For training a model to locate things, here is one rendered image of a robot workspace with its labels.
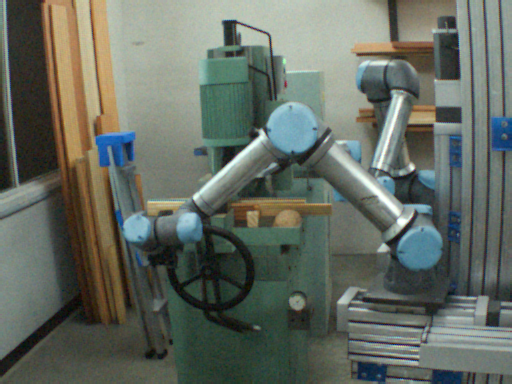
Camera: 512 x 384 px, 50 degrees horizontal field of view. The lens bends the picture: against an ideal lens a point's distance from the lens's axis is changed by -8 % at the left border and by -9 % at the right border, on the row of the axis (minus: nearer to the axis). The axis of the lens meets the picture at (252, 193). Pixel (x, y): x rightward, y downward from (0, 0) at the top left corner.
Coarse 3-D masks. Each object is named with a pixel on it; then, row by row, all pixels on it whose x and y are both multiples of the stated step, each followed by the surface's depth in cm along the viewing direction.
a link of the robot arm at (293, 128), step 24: (288, 120) 135; (312, 120) 134; (288, 144) 136; (312, 144) 135; (336, 144) 140; (312, 168) 141; (336, 168) 138; (360, 168) 139; (360, 192) 138; (384, 192) 139; (384, 216) 139; (408, 216) 138; (384, 240) 141; (408, 240) 136; (432, 240) 136; (408, 264) 138; (432, 264) 138
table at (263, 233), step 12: (156, 216) 221; (300, 216) 211; (240, 228) 200; (252, 228) 200; (264, 228) 199; (276, 228) 198; (288, 228) 197; (300, 228) 197; (252, 240) 200; (264, 240) 200; (276, 240) 199; (288, 240) 198; (300, 240) 198; (192, 252) 195; (204, 252) 194; (216, 252) 194; (228, 252) 193
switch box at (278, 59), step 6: (270, 60) 230; (276, 60) 229; (282, 60) 231; (270, 66) 230; (276, 66) 230; (282, 66) 231; (270, 72) 231; (276, 72) 230; (282, 72) 231; (270, 78) 231; (276, 78) 231; (282, 78) 231; (276, 84) 231; (282, 84) 231; (282, 90) 231
